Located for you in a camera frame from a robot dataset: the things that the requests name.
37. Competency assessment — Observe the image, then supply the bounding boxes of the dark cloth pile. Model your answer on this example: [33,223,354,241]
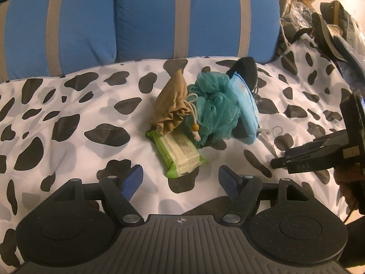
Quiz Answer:
[309,1,365,72]

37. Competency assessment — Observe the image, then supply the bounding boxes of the person's right hand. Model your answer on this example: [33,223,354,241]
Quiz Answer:
[334,168,360,216]

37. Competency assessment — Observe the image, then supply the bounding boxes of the teal mesh bath loofah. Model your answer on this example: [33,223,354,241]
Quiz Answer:
[187,72,240,147]

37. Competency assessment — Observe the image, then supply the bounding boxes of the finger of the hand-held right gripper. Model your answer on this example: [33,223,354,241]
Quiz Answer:
[270,145,346,175]
[284,131,347,158]

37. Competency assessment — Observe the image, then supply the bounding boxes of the blue wet wipes pack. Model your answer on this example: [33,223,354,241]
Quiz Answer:
[228,74,261,145]

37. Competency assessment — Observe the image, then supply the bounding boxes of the cow print blanket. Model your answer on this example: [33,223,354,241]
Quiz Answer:
[0,38,365,269]

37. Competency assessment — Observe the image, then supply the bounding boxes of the brown drawstring pouch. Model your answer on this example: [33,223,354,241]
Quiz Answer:
[149,69,202,147]

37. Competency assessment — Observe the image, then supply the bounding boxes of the black foam pad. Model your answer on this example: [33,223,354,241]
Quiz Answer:
[226,57,259,139]

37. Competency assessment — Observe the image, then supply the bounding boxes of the clear plastic bag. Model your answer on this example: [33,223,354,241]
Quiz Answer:
[281,0,315,36]

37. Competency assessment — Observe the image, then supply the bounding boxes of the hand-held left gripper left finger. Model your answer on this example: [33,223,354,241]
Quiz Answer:
[70,164,144,226]

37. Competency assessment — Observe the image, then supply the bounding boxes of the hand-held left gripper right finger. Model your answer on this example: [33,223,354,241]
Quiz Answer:
[218,165,291,226]

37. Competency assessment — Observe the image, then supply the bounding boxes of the blue striped cushion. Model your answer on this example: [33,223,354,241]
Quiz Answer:
[0,0,119,84]
[116,0,281,64]

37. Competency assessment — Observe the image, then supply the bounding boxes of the green wet wipes pack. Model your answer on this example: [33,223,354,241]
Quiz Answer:
[145,128,209,179]

